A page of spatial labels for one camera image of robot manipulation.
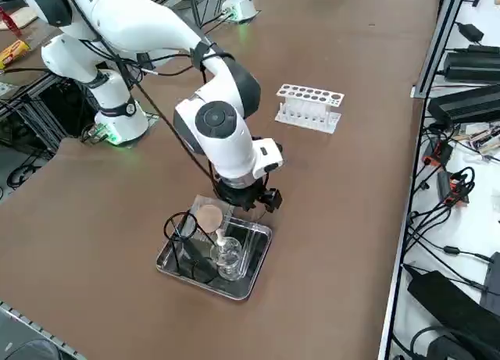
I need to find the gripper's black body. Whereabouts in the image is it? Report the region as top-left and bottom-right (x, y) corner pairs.
(216, 178), (269, 213)

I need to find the stainless steel tray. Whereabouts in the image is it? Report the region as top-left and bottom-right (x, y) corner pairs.
(155, 214), (273, 302)

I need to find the white test tube rack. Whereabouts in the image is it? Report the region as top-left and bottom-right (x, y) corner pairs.
(273, 82), (346, 135)

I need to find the black metal stand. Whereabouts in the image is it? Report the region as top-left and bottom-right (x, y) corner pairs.
(146, 0), (234, 30)

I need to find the orange black converter box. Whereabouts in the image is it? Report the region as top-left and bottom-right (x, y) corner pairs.
(423, 140), (455, 168)
(436, 170), (477, 208)

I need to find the large black power brick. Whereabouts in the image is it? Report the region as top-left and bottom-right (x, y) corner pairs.
(402, 262), (500, 360)

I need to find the black finned power supply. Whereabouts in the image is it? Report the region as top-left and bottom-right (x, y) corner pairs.
(427, 84), (500, 126)

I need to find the dark grey round object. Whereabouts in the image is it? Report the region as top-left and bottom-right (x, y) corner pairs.
(7, 337), (60, 360)

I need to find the yellow snack packet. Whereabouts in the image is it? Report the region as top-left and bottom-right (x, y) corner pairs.
(0, 38), (32, 70)

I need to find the wooden board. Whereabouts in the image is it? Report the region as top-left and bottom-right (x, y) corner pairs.
(0, 3), (39, 32)

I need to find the red metal clamp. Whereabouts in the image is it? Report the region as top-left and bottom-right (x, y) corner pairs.
(0, 6), (23, 37)

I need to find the small black power adapter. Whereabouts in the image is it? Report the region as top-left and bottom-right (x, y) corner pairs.
(455, 22), (486, 43)

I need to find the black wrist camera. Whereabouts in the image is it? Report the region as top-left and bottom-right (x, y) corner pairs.
(260, 188), (284, 213)

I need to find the black wire tripod stand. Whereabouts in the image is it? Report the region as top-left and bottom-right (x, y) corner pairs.
(162, 210), (219, 285)

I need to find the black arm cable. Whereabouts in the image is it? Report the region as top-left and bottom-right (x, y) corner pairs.
(64, 0), (238, 199)

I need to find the black aluminium frame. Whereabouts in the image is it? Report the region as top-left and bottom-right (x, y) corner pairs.
(0, 73), (98, 160)

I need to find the aluminium profile post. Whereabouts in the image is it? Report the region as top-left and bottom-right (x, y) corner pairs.
(412, 0), (472, 100)

